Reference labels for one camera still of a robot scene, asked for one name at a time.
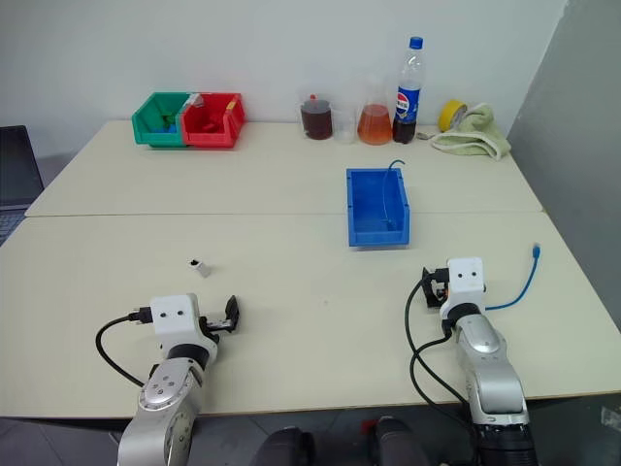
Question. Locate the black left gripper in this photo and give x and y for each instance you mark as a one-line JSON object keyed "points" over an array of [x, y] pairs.
{"points": [[217, 324]]}

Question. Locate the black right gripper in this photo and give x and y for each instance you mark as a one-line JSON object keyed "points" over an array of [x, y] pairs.
{"points": [[440, 286]]}

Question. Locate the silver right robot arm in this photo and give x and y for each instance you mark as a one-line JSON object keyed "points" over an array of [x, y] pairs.
{"points": [[490, 369]]}

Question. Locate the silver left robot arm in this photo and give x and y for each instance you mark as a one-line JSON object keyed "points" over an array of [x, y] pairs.
{"points": [[162, 398]]}

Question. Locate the small grey connector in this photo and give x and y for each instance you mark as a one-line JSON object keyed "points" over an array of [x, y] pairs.
{"points": [[201, 268]]}

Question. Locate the blue plastic bin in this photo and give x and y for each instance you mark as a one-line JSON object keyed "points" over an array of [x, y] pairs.
{"points": [[373, 204]]}

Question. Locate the dark rounded shape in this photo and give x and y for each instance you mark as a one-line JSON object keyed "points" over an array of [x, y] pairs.
{"points": [[288, 449], [398, 444]]}

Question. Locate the small metal object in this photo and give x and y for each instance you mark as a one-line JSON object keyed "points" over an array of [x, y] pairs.
{"points": [[423, 135]]}

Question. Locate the pale green towel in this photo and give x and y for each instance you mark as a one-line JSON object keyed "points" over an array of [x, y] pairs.
{"points": [[478, 133]]}

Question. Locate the flask with orange liquid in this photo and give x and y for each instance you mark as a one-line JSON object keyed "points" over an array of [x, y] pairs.
{"points": [[374, 126]]}

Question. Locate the yellow tape roll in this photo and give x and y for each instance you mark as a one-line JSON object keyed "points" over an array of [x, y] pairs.
{"points": [[448, 114]]}

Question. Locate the small empty clear beaker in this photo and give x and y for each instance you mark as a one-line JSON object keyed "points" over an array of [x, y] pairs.
{"points": [[344, 128]]}

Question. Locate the Pepsi cola bottle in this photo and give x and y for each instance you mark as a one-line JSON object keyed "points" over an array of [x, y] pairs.
{"points": [[406, 102]]}

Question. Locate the red plastic bin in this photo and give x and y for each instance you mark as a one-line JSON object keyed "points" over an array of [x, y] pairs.
{"points": [[213, 121]]}

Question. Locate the small blue green parts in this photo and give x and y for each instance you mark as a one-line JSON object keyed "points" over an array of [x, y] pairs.
{"points": [[167, 125]]}

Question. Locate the beaker with dark liquid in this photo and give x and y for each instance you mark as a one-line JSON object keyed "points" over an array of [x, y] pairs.
{"points": [[317, 121]]}

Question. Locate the green plastic bin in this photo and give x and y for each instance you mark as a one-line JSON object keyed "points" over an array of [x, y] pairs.
{"points": [[150, 121]]}

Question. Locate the dark laptop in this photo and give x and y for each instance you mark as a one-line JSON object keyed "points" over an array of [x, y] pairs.
{"points": [[17, 170]]}

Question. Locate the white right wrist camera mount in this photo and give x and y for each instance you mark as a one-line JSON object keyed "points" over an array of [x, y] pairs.
{"points": [[466, 281]]}

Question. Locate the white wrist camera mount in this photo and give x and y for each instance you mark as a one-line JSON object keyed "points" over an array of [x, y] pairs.
{"points": [[170, 320], [466, 281]]}

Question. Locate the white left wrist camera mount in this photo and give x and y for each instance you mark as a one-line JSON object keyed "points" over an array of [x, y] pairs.
{"points": [[170, 320]]}

